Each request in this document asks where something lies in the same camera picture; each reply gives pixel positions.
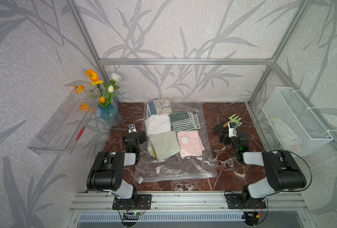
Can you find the clear acrylic wall shelf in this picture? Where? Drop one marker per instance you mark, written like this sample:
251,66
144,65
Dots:
57,136

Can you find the aluminium front rail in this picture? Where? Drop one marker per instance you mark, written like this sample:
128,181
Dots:
186,201

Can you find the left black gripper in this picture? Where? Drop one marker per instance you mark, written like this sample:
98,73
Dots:
139,137

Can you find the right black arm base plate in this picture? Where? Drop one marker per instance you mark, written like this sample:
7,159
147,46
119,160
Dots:
243,201

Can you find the aluminium cage frame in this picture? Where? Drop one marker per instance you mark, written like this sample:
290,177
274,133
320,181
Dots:
270,63

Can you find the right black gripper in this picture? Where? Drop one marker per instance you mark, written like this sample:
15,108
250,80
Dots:
226,141

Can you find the light green towel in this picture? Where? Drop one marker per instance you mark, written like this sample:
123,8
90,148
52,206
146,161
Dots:
165,145

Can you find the white wire mesh basket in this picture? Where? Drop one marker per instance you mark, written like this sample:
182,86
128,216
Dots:
286,103

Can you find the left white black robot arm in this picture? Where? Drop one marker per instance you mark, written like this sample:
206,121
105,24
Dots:
106,174

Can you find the orange white artificial flowers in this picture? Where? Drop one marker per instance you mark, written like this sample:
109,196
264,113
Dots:
105,89

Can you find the blue glass vase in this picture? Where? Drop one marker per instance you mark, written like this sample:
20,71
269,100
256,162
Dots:
110,115

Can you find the blue patterned towel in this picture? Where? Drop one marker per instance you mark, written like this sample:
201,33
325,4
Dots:
159,107

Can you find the green garden fork wooden handle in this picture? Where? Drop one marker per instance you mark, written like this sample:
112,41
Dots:
233,119

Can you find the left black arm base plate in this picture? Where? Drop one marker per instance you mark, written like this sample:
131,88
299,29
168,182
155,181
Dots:
136,202

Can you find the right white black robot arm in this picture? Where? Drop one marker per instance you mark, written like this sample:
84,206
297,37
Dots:
282,171

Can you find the green white striped towel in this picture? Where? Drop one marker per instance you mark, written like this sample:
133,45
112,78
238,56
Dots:
184,121

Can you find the white round bag valve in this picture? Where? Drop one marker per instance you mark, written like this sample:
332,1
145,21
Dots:
184,140

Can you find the pink towel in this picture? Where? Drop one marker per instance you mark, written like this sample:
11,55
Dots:
194,147

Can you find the clear plastic vacuum bag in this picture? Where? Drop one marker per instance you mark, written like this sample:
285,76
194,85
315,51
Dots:
176,167

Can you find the white cloth in basket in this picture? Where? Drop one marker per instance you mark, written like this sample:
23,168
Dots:
287,137

